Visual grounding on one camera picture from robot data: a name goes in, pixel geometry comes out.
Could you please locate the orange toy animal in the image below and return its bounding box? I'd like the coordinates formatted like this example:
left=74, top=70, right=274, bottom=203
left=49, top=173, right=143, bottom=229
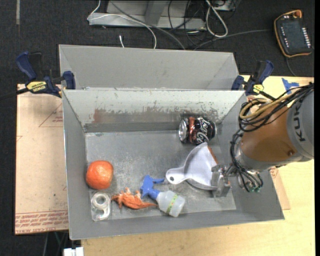
left=110, top=187, right=159, bottom=211

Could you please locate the crushed dark soda can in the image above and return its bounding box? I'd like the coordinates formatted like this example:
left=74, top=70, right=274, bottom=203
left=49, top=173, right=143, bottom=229
left=178, top=116, right=217, bottom=146

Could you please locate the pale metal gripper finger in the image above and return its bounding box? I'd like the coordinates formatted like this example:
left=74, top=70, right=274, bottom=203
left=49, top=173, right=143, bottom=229
left=212, top=174, right=233, bottom=199
left=211, top=164, right=227, bottom=176

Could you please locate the blue-headed clear spray bottle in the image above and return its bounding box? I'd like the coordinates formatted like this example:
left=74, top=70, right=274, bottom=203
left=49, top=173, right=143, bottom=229
left=139, top=174, right=186, bottom=218

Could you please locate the orange fruit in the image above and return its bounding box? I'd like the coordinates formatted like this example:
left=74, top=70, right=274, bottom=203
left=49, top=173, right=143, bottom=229
left=85, top=160, right=115, bottom=191

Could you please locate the brown cardboard board red print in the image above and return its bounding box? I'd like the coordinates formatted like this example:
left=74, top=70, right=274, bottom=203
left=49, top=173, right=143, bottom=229
left=14, top=83, right=291, bottom=236

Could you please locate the clear plastic tape dispenser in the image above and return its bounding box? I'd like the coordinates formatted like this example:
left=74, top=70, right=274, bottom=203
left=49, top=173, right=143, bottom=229
left=90, top=190, right=112, bottom=222

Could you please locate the grey metal bin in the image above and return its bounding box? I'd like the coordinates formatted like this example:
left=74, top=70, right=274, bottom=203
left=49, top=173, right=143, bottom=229
left=58, top=44, right=286, bottom=241

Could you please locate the white dustpan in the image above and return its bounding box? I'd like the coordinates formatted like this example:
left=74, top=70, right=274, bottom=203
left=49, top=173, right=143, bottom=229
left=165, top=142, right=221, bottom=191

